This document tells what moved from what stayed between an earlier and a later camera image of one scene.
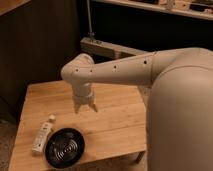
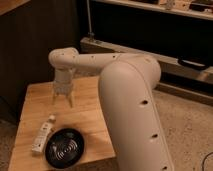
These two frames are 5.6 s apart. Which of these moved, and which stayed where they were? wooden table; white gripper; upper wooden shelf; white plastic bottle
Moved: white gripper
Stayed: wooden table; upper wooden shelf; white plastic bottle
